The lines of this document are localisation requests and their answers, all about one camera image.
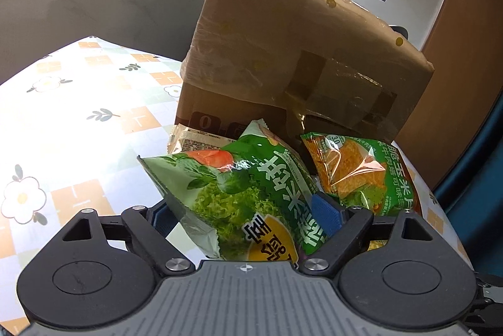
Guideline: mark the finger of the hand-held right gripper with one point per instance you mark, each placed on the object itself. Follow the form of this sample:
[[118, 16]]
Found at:
[[491, 292]]

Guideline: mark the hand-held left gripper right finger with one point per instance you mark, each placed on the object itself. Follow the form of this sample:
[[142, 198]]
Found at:
[[326, 214]]

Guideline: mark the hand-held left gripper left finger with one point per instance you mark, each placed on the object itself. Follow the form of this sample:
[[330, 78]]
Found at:
[[159, 220]]

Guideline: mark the green vegetable snack bag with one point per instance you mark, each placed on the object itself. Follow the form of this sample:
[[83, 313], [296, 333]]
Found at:
[[235, 194]]

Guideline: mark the orange corn snack bag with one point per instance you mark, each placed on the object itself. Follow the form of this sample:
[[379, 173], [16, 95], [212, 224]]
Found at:
[[353, 167]]

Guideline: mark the beige snack packet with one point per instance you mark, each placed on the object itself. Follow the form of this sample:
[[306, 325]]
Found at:
[[192, 141]]

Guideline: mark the dark blue seat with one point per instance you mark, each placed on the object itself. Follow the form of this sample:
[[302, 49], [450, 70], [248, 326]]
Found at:
[[479, 202]]

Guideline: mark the floral checked tablecloth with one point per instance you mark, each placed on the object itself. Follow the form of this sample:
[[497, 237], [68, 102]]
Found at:
[[78, 104]]

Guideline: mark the taped cardboard box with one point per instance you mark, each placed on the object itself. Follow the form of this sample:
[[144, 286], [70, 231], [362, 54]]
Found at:
[[275, 45]]

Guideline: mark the brown wooden panel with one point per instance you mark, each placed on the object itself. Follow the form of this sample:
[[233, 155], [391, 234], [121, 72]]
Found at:
[[463, 45]]

